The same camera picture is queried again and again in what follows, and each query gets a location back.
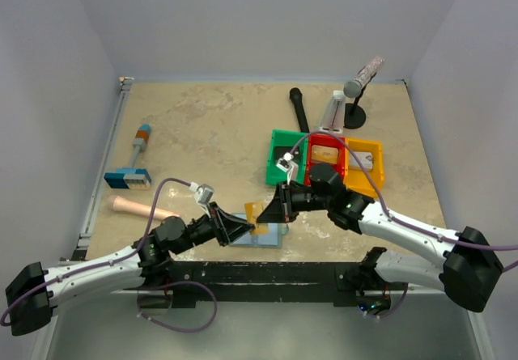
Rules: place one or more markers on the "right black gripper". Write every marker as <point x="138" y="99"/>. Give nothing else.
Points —
<point x="286" y="202"/>

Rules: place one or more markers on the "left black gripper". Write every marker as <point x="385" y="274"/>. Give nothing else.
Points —
<point x="218" y="225"/>

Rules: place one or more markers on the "sage green card holder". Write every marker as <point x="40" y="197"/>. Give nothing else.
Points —
<point x="271" y="239"/>

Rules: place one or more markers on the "black VIP card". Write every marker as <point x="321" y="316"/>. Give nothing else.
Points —
<point x="280" y="151"/>

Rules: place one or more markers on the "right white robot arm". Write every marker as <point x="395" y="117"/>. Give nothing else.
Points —
<point x="462" y="264"/>

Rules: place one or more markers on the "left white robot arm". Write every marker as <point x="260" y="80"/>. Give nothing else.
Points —
<point x="36" y="293"/>

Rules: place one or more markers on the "orange card in red bin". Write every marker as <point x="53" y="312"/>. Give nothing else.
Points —
<point x="324" y="154"/>

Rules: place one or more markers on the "card in yellow bin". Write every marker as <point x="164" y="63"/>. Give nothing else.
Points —
<point x="361" y="159"/>

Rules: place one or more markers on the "green plastic bin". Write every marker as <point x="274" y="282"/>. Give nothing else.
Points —
<point x="285" y="138"/>

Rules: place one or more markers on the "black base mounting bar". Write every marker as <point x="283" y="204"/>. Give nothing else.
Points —
<point x="337" y="283"/>

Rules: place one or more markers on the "yellow plastic bin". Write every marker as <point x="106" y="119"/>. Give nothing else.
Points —
<point x="364" y="172"/>

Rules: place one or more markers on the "red plastic bin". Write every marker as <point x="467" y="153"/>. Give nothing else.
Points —
<point x="325" y="140"/>

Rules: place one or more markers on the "white metronome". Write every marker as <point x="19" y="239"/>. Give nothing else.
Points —
<point x="332" y="119"/>

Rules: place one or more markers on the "blue toy block hammer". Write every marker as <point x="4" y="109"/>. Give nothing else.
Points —
<point x="131" y="177"/>

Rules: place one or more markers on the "black handheld microphone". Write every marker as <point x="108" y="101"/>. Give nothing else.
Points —
<point x="296" y="98"/>

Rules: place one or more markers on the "silver microphone on stand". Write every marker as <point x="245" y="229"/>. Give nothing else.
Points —
<point x="363" y="77"/>

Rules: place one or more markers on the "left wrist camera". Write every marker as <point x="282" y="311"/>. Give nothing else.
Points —
<point x="202" y="194"/>

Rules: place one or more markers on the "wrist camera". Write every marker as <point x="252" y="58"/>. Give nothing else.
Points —
<point x="288" y="166"/>
<point x="202" y="194"/>

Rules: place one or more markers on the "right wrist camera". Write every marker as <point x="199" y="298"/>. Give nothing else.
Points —
<point x="288" y="166"/>

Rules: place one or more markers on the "beige wooden handle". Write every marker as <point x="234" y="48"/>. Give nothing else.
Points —
<point x="120" y="204"/>

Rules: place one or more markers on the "aluminium frame rail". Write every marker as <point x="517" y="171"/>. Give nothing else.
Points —
<point x="79" y="252"/>

